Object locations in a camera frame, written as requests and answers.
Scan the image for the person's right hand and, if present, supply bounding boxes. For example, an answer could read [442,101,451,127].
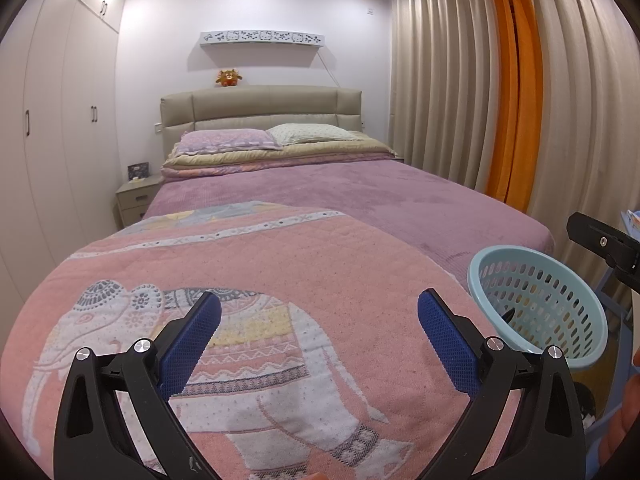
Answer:
[599,347,640,462]

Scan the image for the orange curtain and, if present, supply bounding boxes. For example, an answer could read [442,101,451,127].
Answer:
[482,0,543,213]

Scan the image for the white patterned pillow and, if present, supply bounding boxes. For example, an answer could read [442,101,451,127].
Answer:
[265,123,366,147]

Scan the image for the white wall shelf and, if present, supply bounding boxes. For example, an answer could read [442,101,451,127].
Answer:
[200,30,327,52]

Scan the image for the beige curtain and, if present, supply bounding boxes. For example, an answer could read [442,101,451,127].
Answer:
[525,0,640,291]
[387,0,501,196]

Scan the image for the pink elephant blanket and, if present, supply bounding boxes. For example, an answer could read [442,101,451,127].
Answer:
[0,200,526,480]

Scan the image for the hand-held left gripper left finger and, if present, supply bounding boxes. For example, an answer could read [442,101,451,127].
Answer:
[52,290,223,480]

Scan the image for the purple bedspread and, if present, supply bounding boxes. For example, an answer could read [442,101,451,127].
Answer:
[145,160,556,291]

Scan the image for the white wardrobe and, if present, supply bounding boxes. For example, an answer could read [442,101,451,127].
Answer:
[0,0,128,306]

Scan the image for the beige padded headboard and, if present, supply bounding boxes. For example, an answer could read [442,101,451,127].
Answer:
[160,85,363,161]

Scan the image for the folded beige quilt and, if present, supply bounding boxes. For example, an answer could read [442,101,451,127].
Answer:
[161,137,398,183]

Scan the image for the beige nightstand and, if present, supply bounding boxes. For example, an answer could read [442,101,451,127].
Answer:
[116,174,163,228]

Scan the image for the light blue plastic basket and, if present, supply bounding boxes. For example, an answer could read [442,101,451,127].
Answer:
[467,246,610,373]

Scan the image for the purple pillow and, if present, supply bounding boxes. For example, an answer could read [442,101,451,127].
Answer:
[177,129,283,155]

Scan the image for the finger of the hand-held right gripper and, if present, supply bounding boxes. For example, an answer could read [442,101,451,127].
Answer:
[567,212,640,267]

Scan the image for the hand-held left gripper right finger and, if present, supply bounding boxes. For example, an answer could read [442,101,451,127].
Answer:
[417,287,586,480]

